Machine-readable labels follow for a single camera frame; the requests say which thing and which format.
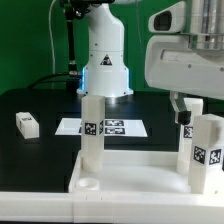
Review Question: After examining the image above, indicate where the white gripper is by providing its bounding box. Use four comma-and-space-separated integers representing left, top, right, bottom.
145, 35, 224, 125

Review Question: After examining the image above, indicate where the white desk top tray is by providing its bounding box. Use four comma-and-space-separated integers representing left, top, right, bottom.
68, 149, 224, 198

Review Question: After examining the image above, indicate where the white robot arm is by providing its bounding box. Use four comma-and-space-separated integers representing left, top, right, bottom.
80, 0, 224, 125

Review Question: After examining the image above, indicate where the fiducial marker sheet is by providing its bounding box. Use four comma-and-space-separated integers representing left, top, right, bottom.
55, 118, 147, 137

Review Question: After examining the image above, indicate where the white front fence bar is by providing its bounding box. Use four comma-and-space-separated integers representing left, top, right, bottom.
0, 192, 224, 224

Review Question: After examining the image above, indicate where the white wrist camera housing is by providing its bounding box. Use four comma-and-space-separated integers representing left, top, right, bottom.
148, 0, 186, 34

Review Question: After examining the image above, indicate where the black cable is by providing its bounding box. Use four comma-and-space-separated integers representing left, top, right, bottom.
26, 73, 81, 90

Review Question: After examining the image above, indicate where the black camera stand pole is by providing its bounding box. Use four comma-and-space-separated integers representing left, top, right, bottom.
59, 0, 90, 76

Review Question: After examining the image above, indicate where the white cable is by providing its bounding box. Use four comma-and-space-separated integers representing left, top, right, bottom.
48, 0, 58, 90

